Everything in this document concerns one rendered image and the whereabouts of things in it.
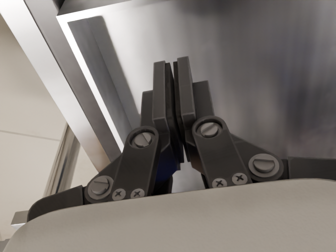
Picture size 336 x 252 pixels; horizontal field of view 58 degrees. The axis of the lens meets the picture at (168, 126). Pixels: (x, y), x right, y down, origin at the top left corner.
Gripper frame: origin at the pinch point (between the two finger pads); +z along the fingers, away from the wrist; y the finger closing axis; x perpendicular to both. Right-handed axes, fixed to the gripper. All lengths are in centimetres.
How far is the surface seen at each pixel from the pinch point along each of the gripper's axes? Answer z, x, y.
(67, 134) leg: 40, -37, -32
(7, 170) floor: 97, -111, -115
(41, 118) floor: 97, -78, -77
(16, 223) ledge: 9.3, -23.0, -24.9
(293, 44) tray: 8.9, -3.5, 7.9
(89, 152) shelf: 9.1, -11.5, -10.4
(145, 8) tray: 8.9, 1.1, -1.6
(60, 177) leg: 28, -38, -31
